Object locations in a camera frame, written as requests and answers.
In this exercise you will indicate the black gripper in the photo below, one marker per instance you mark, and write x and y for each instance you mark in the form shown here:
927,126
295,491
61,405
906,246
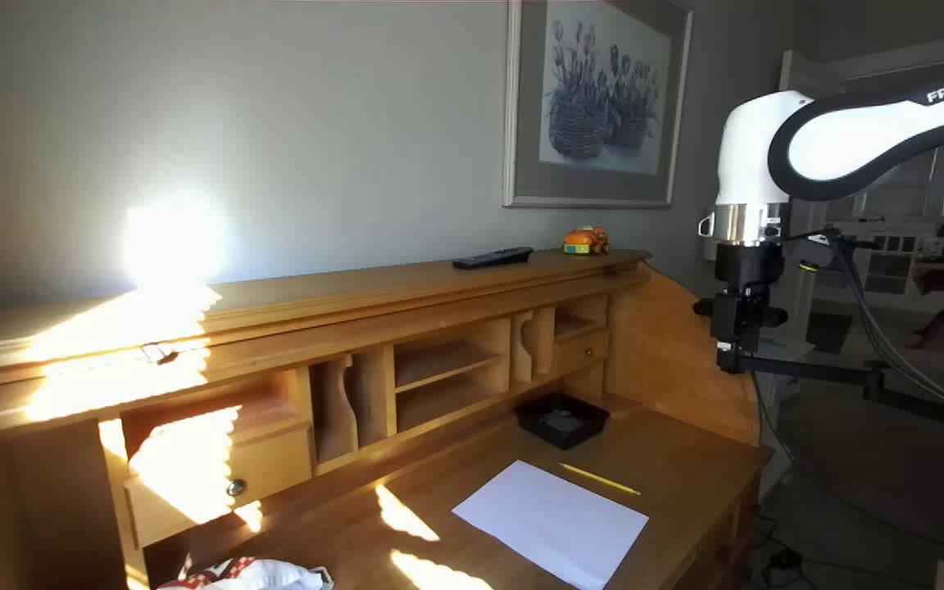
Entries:
747,280

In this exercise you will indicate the yellow pencil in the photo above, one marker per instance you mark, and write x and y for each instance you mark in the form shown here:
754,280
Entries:
602,479

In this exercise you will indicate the orange green toy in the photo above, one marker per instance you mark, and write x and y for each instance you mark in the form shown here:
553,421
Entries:
585,239

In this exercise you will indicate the black plastic tray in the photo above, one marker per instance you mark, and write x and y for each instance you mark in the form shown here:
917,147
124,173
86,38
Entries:
563,421

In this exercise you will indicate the framed flower picture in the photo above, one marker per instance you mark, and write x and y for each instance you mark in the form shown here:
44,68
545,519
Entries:
599,100

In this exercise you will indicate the black remote control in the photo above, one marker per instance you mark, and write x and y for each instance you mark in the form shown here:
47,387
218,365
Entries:
493,260

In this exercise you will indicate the black power plug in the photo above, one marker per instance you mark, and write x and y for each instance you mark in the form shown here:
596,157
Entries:
785,560

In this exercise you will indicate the white paper sheet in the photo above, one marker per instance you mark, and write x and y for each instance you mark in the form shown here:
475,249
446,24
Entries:
555,521

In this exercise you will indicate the wooden desk with hutch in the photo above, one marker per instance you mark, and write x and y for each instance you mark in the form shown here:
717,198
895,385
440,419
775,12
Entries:
384,317

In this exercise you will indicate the wooden desk drawer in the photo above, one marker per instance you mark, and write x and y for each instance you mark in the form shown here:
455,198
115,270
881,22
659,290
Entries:
265,471

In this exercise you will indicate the crumpled white red cloth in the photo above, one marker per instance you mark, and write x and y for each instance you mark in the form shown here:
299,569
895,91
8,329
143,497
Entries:
254,575

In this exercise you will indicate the small metal clip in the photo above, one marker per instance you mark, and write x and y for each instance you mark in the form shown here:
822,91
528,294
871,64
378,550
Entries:
161,355

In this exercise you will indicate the black camera stand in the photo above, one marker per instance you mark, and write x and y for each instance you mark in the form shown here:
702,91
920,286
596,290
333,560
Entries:
876,385

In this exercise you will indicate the white door frame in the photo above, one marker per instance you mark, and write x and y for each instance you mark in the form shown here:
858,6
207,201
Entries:
799,68

